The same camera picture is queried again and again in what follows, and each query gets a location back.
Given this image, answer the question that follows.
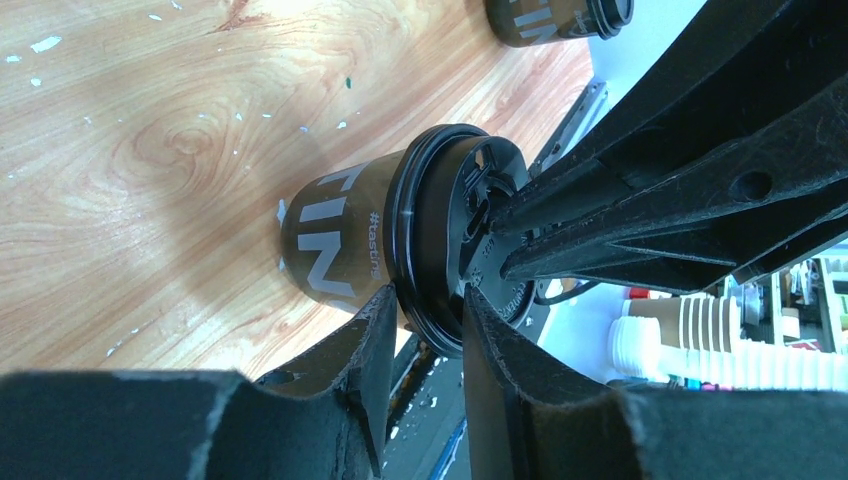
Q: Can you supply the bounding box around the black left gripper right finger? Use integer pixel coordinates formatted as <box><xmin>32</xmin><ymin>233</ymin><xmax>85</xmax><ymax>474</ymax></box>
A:
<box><xmin>463</xmin><ymin>287</ymin><xmax>847</xmax><ymax>479</ymax></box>

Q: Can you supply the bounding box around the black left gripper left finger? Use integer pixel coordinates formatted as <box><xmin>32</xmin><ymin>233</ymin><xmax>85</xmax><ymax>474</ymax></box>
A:
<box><xmin>1</xmin><ymin>285</ymin><xmax>397</xmax><ymax>479</ymax></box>

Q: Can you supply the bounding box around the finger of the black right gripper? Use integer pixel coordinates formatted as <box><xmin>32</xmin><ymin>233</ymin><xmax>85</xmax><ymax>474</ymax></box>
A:
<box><xmin>501</xmin><ymin>79</ymin><xmax>847</xmax><ymax>293</ymax></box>
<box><xmin>492</xmin><ymin>1</ymin><xmax>847</xmax><ymax>232</ymax></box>

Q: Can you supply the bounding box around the clear brown plastic cup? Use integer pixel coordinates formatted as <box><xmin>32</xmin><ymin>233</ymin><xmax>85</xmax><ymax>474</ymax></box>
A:
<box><xmin>484</xmin><ymin>0</ymin><xmax>597</xmax><ymax>48</ymax></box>

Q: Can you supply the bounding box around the stacked paper cups background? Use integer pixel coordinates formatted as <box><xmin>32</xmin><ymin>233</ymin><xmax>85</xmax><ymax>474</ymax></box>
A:
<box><xmin>607</xmin><ymin>297</ymin><xmax>847</xmax><ymax>392</ymax></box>

